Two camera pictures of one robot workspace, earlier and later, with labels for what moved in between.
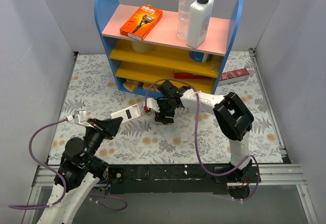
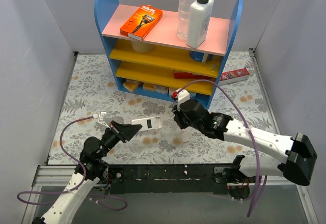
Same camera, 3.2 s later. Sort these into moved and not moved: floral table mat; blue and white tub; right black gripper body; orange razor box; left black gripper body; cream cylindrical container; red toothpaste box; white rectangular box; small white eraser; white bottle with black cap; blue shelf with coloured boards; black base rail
Moved: left black gripper body; white rectangular box; right black gripper body
Not moved: black base rail; white bottle with black cap; red toothpaste box; blue and white tub; cream cylindrical container; floral table mat; orange razor box; small white eraser; blue shelf with coloured boards
